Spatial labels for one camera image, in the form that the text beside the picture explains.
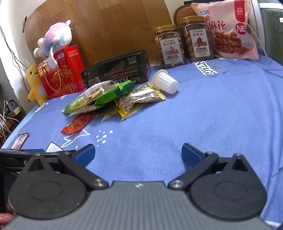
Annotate black tin box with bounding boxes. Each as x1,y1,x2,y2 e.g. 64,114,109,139
80,50,152,89

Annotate yellow-edged nut packet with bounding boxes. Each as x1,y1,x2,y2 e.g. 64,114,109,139
130,84,167,104
115,94,138,117

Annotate wooden board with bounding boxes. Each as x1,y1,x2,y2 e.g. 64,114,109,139
25,0,175,67

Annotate smartphone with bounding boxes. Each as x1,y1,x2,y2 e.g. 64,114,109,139
10,132,30,150

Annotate red snack packet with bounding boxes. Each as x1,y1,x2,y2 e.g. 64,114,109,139
60,111,99,134

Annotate white chargers and cables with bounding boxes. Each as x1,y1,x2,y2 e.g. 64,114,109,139
0,99,25,139

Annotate white plastic cup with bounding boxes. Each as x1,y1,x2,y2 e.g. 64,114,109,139
152,69,179,94

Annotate yellow duck plush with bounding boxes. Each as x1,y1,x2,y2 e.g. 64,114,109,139
26,64,48,105

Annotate green snack packet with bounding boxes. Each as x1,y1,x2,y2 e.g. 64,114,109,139
95,80,136,106

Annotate olive snack packet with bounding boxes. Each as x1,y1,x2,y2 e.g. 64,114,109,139
100,104,121,116

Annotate black wall cable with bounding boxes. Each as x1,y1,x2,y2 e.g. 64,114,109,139
0,25,29,93

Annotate light nut jar gold lid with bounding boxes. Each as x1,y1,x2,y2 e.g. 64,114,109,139
154,25,187,68

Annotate pink blue plush toy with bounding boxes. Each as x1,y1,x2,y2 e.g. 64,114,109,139
34,20,73,68

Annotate clear green-edged nut packet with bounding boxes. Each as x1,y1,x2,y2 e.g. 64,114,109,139
61,81,115,115

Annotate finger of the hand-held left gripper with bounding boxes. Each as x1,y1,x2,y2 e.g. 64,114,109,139
0,149,77,158

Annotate blue printed cloth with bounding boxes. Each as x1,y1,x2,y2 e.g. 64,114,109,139
0,53,283,230

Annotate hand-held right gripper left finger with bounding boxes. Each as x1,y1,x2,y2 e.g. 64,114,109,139
21,144,110,191

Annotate person's left hand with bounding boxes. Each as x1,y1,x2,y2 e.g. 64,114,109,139
0,212,14,224

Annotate grey chair back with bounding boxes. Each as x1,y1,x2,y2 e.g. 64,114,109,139
259,2,283,58

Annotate red gift box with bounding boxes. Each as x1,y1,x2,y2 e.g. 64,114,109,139
35,45,86,100

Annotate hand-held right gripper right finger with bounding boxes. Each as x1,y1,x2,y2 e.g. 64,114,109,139
168,143,255,191

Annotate dark nut jar gold lid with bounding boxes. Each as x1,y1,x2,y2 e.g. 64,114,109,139
179,16,214,62

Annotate pink snack bag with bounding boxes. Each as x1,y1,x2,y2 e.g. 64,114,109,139
190,0,259,61

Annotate white cable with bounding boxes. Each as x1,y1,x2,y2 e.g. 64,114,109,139
247,22,268,56

